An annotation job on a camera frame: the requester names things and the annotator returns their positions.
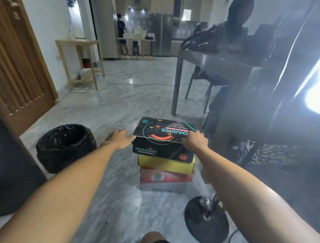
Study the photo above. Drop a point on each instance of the person's right forearm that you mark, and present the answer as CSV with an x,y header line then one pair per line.
x,y
252,195

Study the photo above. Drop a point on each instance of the person's left hand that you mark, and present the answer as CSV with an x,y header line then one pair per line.
x,y
119,140

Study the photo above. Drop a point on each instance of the steel refrigerator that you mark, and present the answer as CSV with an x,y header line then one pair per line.
x,y
161,35

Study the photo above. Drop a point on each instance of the light wooden counter table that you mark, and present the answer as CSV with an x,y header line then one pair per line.
x,y
136,47

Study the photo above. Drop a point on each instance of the light wooden side table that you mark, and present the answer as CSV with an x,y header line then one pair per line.
x,y
80,62

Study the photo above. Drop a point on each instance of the black printed shoe box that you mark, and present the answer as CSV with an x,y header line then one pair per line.
x,y
163,140

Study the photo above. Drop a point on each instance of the person's left forearm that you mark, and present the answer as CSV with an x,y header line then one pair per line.
x,y
53,197

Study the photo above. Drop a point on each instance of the black bag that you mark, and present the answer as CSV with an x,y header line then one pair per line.
x,y
200,40

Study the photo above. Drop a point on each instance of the person's right hand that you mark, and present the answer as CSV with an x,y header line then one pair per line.
x,y
196,143

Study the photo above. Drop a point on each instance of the black round stand base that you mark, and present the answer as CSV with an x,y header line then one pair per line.
x,y
206,221

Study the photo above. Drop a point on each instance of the person's right fingers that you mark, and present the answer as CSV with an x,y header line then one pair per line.
x,y
192,136

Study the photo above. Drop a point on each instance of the patterned cloth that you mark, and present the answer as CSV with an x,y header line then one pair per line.
x,y
262,152

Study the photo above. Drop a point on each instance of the black lined waste bin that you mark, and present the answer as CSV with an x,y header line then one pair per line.
x,y
65,147

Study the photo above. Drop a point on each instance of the red and grey shoe box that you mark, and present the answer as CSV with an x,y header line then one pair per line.
x,y
162,180

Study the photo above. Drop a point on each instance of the person's left fingers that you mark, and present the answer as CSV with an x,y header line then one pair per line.
x,y
126,134

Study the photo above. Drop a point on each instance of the brown wooden door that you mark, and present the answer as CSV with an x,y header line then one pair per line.
x,y
21,62

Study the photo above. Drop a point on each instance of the grey chair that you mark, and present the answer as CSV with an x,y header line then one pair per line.
x,y
200,86

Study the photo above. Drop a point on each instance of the grey dining table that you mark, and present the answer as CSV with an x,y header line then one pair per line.
x,y
215,67

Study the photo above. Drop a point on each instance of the yellow shoe box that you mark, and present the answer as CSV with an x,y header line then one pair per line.
x,y
166,165

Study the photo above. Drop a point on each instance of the person's knee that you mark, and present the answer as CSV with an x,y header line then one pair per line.
x,y
153,237

